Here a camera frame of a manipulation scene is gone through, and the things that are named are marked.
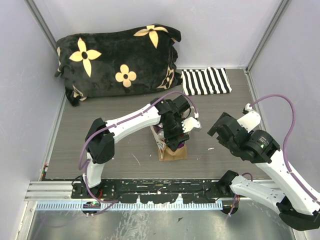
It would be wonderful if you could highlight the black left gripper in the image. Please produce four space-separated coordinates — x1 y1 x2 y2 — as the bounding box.
163 119 190 152

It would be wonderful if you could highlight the watermelon print canvas bag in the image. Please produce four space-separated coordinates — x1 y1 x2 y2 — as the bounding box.
150 125 188 162

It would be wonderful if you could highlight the purple Fanta can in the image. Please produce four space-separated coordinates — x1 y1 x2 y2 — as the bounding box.
177 141 186 149

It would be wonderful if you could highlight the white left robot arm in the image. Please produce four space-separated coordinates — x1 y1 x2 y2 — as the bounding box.
78 94 200 198

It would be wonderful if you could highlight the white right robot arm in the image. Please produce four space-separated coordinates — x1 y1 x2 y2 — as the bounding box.
207 110 320 231

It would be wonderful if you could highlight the black white striped cloth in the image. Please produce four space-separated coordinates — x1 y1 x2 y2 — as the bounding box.
181 67 232 96

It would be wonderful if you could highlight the black floral plush blanket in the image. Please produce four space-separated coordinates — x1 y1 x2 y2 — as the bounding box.
55 24 182 107

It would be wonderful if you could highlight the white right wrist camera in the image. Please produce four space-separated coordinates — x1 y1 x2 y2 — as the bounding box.
237 103 261 133

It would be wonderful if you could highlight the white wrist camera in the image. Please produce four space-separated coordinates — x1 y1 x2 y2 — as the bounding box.
237 103 261 133
181 117 202 133

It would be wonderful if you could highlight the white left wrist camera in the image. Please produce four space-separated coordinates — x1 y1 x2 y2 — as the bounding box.
181 117 202 133

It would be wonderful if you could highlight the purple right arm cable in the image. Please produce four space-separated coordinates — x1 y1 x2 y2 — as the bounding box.
249 93 297 171

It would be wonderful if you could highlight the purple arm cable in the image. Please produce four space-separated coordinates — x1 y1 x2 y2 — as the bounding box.
249 93 297 171
78 91 200 203

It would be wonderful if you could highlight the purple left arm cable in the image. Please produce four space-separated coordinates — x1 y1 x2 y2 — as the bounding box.
78 91 200 203

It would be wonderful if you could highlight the white slotted cable duct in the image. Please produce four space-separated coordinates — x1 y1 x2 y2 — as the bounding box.
35 200 223 212

